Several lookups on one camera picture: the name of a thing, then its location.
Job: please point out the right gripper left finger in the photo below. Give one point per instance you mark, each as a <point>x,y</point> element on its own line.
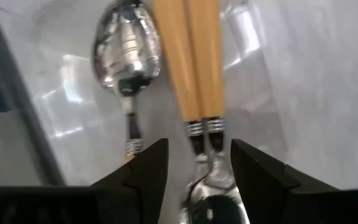
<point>151,177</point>

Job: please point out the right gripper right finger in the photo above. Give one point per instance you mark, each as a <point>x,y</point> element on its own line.
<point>259,186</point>

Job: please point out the clear plastic bin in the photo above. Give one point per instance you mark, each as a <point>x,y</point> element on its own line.
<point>291,93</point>

